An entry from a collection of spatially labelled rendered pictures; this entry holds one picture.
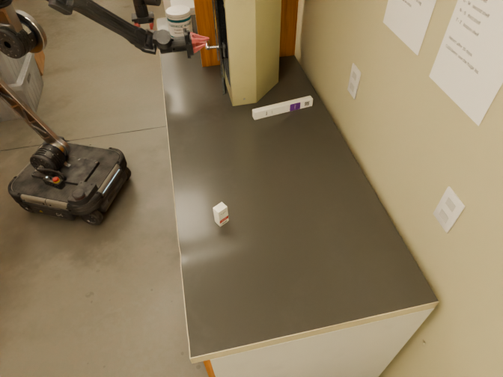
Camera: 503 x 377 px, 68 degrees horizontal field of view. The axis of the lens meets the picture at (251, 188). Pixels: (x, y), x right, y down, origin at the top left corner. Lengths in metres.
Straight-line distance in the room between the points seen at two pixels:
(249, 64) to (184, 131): 0.39
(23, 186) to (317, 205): 1.96
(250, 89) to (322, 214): 0.68
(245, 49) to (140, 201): 1.44
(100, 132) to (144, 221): 1.06
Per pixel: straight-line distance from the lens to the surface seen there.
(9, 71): 3.54
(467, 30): 0.99
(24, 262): 2.65
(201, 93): 1.81
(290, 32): 2.03
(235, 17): 1.52
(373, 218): 1.30
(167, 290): 2.22
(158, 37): 1.57
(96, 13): 1.51
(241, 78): 1.64
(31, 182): 2.72
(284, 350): 1.16
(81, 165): 2.65
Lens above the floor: 1.93
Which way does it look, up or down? 48 degrees down
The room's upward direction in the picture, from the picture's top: 2 degrees counter-clockwise
